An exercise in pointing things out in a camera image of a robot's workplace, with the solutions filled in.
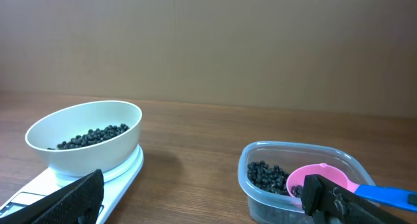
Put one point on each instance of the clear plastic container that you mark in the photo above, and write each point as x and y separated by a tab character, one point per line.
266	207

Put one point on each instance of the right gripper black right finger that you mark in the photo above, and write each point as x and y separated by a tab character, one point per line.
323	200

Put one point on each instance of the black beans in bowl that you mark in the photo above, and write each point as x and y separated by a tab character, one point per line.
93	137

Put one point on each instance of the white digital kitchen scale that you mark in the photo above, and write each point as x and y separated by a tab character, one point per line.
116	182

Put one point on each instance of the white bowl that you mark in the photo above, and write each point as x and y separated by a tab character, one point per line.
44	136

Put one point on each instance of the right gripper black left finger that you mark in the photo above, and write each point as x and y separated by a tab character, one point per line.
78	202

